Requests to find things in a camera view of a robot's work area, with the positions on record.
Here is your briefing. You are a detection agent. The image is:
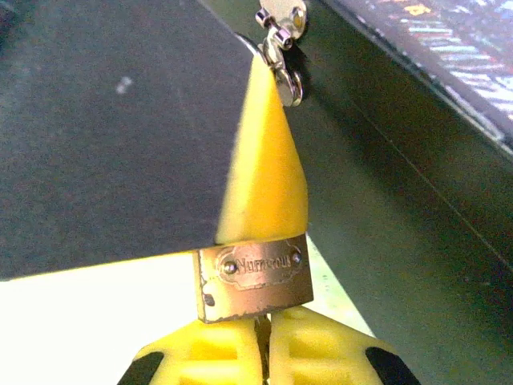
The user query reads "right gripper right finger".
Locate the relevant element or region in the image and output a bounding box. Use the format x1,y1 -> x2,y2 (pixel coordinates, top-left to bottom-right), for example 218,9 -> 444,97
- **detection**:
267,306 -> 422,385

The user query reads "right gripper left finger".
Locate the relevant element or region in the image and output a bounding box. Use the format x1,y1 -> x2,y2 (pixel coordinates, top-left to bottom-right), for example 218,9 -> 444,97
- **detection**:
115,318 -> 265,385

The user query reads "brass padlock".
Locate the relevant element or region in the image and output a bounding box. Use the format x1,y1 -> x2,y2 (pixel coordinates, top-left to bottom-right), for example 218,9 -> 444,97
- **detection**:
193,47 -> 314,325

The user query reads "silver box hasp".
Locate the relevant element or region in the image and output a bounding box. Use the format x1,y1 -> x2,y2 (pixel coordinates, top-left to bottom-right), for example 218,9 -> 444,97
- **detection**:
254,0 -> 309,53

